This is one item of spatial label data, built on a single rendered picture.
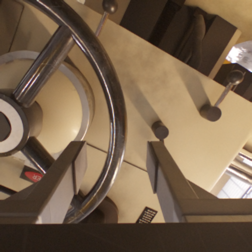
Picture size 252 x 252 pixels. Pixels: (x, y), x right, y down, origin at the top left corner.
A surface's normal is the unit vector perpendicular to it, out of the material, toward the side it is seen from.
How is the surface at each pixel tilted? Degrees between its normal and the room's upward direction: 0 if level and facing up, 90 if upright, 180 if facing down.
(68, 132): 88
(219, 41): 90
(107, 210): 90
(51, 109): 94
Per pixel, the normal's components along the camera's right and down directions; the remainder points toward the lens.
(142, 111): 0.03, 0.26
